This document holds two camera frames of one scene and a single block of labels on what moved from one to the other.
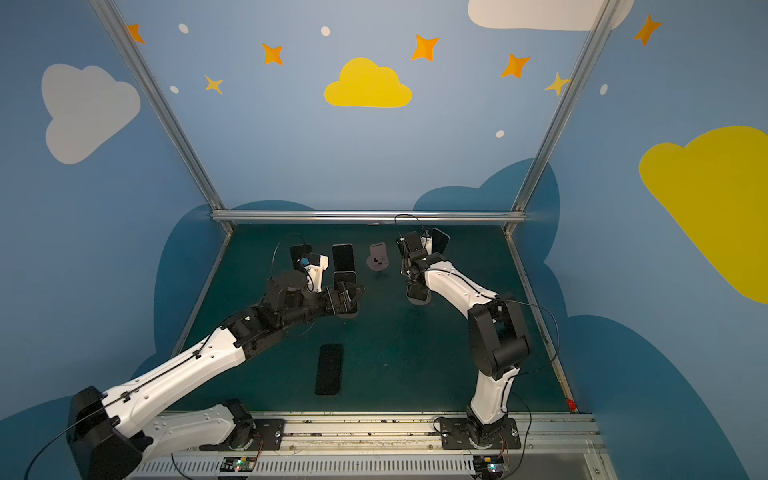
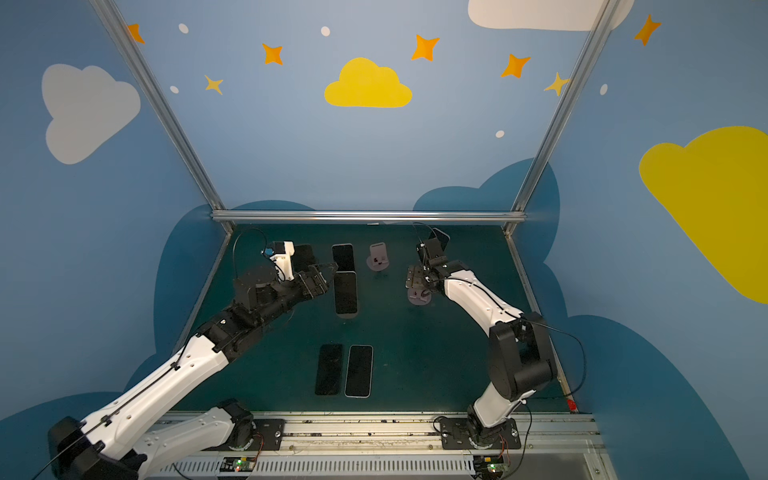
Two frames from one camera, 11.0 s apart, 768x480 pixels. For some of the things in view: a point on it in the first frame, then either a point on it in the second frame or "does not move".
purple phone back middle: x=343 y=257 does not move
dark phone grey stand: x=329 y=369 does not move
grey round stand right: x=419 y=302 does not move
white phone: x=417 y=290 to x=359 y=371
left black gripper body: x=339 y=299 to x=312 y=282
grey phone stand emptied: x=378 y=260 does not move
